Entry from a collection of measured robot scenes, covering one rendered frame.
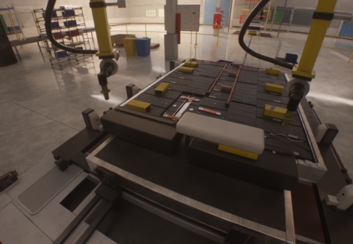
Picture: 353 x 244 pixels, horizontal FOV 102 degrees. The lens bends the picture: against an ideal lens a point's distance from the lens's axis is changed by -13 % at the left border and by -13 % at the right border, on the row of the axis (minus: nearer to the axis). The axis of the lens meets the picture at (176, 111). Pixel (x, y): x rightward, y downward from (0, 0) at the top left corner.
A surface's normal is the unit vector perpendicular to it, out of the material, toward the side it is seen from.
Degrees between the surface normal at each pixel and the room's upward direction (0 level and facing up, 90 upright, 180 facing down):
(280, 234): 0
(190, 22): 90
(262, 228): 0
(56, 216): 0
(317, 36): 90
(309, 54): 90
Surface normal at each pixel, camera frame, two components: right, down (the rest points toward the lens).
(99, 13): 0.18, 0.52
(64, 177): 0.00, -0.85
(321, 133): -0.41, 0.48
